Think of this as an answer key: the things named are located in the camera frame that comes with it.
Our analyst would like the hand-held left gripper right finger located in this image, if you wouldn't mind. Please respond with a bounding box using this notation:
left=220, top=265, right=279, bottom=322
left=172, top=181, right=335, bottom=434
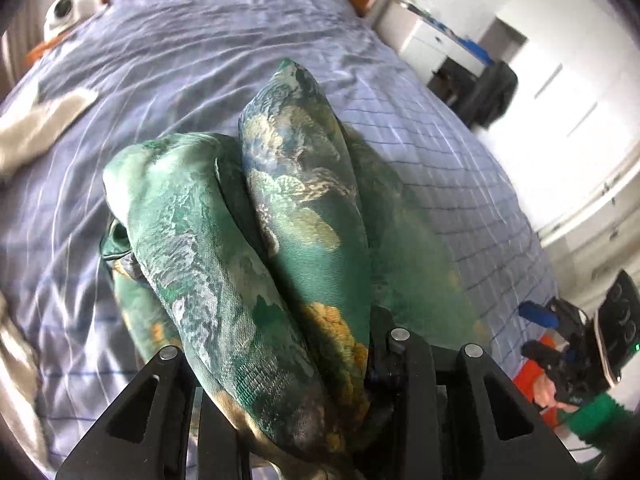
left=360, top=307, right=583, bottom=480

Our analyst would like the white desk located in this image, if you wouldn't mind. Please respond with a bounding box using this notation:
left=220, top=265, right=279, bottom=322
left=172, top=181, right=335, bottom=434
left=372, top=0, right=493, bottom=92

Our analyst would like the white round camera device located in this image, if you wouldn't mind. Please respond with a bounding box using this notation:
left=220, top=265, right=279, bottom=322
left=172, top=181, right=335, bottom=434
left=42, top=0, right=96, bottom=41

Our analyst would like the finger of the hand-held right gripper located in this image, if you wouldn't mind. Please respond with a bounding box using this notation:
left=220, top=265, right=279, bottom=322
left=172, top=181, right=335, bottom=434
left=521, top=341, right=576, bottom=377
left=518, top=301, right=561, bottom=328

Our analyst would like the person's right hand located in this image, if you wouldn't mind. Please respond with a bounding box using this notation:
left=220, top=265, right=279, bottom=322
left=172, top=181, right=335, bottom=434
left=531, top=376, right=568, bottom=411

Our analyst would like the orange wooden nightstand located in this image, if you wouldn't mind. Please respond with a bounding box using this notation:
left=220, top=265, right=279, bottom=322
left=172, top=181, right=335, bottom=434
left=25, top=40, right=59, bottom=64

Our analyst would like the blue plaid bed cover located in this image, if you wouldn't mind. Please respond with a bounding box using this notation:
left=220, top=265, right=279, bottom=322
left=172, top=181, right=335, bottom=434
left=0, top=0, right=558, bottom=480

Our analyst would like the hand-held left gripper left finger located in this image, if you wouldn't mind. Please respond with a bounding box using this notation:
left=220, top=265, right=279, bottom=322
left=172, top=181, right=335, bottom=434
left=55, top=345, right=252, bottom=480

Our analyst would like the cream knitted cloth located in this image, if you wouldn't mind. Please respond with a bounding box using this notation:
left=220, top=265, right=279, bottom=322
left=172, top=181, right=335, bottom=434
left=0, top=87, right=99, bottom=476

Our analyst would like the blue object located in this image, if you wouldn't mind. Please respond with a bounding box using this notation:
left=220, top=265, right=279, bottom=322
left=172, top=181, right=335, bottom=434
left=457, top=35, right=494, bottom=64

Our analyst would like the brown curtain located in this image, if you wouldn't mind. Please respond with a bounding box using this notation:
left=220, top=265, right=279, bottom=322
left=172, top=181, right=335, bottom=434
left=2, top=7, right=46, bottom=93

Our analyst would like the green landscape print jacket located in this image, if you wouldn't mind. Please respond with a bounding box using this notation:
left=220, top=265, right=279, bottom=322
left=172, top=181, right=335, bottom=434
left=100, top=57, right=493, bottom=475

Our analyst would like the person's right forearm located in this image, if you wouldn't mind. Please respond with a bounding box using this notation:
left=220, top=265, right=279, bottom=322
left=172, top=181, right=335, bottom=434
left=560, top=392, right=637, bottom=455

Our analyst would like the dark stool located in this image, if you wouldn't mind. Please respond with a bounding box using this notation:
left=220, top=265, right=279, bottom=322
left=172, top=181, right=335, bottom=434
left=427, top=57, right=481, bottom=111

